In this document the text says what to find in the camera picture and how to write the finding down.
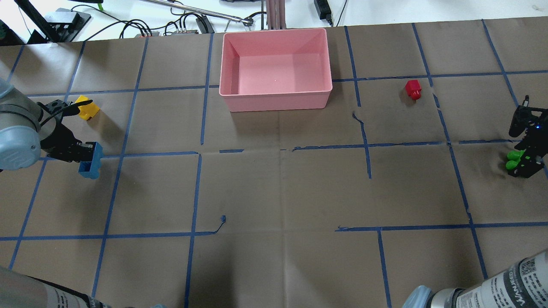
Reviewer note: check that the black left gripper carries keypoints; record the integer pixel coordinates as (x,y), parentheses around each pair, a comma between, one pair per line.
(58,140)

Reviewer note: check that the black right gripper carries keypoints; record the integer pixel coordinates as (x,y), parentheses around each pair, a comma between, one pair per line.
(532,140)

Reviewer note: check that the blue toy block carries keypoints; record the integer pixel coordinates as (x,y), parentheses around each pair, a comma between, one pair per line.
(91,168)

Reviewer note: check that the green toy block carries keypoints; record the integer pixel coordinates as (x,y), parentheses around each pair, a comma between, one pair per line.
(513,159)

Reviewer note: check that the yellow toy block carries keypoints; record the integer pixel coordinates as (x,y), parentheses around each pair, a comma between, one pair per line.
(87,111)

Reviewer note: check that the red toy block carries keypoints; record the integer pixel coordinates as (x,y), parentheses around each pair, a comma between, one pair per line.
(413,89)

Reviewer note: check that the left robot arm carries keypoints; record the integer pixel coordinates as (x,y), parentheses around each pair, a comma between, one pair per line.
(28,128)

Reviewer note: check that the pink plastic box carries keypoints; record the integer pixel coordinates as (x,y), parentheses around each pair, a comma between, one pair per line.
(274,70)

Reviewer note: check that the black stand base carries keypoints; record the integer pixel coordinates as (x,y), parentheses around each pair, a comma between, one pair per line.
(65,23)

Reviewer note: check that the metal rod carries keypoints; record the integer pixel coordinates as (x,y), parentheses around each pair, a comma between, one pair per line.
(248,21)

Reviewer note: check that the black power adapter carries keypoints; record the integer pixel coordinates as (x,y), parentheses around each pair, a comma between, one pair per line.
(323,10)

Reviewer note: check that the aluminium frame post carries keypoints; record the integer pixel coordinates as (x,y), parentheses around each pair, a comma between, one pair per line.
(276,14)

